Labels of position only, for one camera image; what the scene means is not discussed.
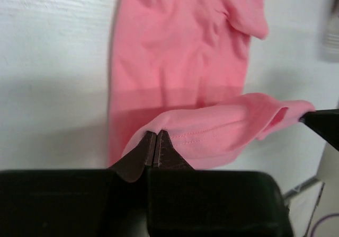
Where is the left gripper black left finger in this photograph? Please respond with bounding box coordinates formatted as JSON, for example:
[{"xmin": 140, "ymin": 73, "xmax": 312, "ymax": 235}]
[{"xmin": 1, "ymin": 132, "xmax": 156, "ymax": 236}]

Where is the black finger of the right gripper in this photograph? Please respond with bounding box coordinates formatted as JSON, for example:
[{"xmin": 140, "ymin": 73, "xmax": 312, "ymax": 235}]
[{"xmin": 299, "ymin": 109, "xmax": 339, "ymax": 151}]

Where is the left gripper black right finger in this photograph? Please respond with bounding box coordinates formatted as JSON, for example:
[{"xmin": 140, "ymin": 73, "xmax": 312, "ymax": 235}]
[{"xmin": 147, "ymin": 131, "xmax": 293, "ymax": 236}]

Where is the pink t shirt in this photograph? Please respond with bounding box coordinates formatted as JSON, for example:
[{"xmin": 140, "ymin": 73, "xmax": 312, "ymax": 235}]
[{"xmin": 109, "ymin": 0, "xmax": 314, "ymax": 169}]

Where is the white plastic basket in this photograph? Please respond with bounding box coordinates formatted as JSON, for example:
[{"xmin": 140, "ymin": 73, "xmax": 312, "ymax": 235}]
[{"xmin": 319, "ymin": 0, "xmax": 338, "ymax": 63}]

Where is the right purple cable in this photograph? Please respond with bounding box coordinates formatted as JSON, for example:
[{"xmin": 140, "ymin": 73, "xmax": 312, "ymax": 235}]
[{"xmin": 309, "ymin": 212, "xmax": 339, "ymax": 237}]

